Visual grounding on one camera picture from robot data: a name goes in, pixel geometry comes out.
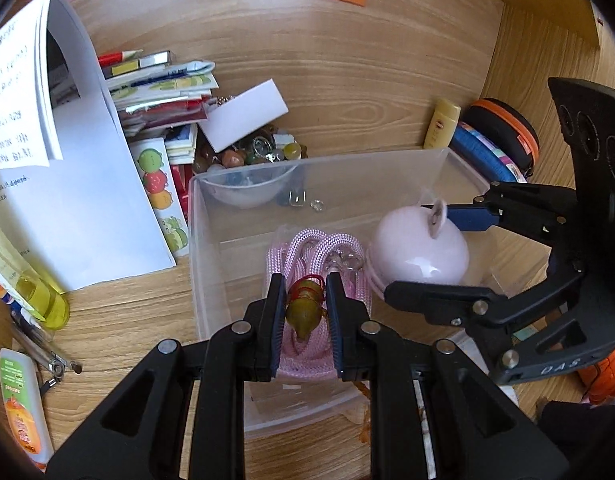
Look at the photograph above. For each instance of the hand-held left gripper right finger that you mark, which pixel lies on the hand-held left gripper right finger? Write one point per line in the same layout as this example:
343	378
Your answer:
336	330

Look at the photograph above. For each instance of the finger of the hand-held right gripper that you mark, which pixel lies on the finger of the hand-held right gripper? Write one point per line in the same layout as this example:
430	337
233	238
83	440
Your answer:
470	220
437	300

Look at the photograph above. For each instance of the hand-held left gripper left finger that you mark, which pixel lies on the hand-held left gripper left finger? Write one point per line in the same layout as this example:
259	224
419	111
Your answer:
276	330

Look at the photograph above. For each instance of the green gourd pendant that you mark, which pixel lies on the green gourd pendant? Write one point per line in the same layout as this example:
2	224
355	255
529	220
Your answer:
305	312

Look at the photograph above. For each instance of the pink round case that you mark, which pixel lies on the pink round case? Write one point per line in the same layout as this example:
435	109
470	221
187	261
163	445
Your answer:
417	245

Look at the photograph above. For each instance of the clear plastic storage box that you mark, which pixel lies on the clear plastic storage box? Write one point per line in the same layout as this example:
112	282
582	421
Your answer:
227	260

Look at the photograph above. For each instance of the wooden desktop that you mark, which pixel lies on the wooden desktop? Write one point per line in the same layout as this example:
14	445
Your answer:
112	320

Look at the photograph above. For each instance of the blue striped pouch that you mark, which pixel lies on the blue striped pouch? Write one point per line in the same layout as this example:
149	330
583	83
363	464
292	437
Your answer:
475	150

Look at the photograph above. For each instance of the yellow tube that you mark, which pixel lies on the yellow tube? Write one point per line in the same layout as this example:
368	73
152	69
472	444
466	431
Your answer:
441	125

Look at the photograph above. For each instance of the black orange round case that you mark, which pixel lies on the black orange round case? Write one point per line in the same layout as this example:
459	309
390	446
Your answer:
507	120

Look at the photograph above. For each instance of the small metal clip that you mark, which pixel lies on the small metal clip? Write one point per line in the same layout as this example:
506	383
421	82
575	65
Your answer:
295	197

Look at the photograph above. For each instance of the small clear bowl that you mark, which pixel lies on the small clear bowl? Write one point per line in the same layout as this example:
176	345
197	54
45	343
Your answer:
247	192

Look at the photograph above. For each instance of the dark cloth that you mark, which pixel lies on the dark cloth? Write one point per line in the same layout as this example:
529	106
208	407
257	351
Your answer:
587	430

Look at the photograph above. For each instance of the fruit cartoon sticker sheet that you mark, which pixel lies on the fruit cartoon sticker sheet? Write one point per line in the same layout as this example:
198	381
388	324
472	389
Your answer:
157	185

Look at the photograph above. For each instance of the large white paper sheet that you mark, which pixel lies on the large white paper sheet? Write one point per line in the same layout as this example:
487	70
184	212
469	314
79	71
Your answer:
97	210

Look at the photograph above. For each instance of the white blank card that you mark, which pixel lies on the white blank card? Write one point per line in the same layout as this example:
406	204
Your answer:
242	115

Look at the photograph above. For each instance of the yellow-green spray bottle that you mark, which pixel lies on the yellow-green spray bottle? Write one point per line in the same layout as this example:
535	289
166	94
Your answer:
42	305

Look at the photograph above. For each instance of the stack of booklets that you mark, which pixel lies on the stack of booklets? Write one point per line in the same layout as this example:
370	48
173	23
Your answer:
157	95

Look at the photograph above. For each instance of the white tube with orange label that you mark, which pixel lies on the white tube with orange label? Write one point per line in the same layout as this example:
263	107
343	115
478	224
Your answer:
25	410

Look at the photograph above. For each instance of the red pencil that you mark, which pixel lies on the red pencil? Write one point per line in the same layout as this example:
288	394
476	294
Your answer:
120	56

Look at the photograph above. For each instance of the printed white paper sheets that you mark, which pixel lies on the printed white paper sheets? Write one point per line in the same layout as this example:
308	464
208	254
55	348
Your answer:
17	85

